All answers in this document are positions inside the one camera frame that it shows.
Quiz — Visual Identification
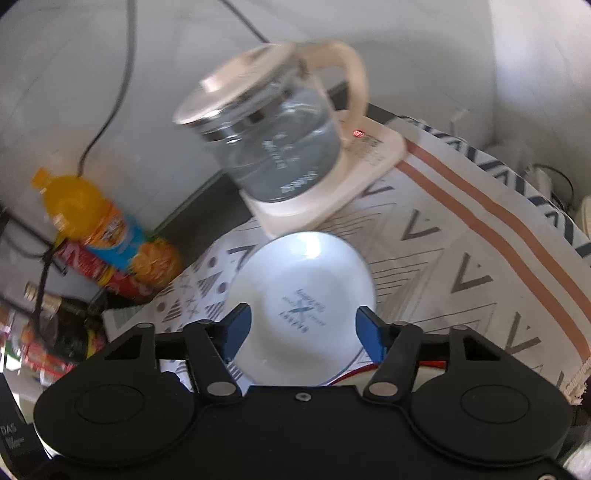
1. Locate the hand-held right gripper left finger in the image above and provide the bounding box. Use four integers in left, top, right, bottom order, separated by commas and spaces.
99, 302, 253, 400

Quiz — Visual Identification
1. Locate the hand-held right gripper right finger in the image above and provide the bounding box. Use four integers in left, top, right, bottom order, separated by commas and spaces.
355, 305, 505, 402

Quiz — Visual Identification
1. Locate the small white plate cross print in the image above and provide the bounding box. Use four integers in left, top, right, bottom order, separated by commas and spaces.
225, 232, 377, 387

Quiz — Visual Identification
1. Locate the patterned fringed table cloth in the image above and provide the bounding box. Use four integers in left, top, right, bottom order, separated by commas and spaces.
102, 115, 591, 402

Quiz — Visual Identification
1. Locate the large dark soy sauce bottle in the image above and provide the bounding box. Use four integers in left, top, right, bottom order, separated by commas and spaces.
21, 282, 109, 374

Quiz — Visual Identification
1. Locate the cream kettle base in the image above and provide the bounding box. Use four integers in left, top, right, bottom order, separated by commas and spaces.
240, 110, 408, 240

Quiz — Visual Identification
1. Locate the orange juice bottle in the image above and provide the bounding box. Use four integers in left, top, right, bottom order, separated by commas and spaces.
30, 167, 184, 291

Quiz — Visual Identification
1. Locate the glass electric kettle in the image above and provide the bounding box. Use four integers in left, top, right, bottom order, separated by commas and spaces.
172, 41, 370, 204

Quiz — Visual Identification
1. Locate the thin black cable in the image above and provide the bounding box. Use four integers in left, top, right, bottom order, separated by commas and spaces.
526, 164, 577, 210

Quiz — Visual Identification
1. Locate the black kettle power cable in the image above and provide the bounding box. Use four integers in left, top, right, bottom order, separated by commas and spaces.
219, 0, 269, 43

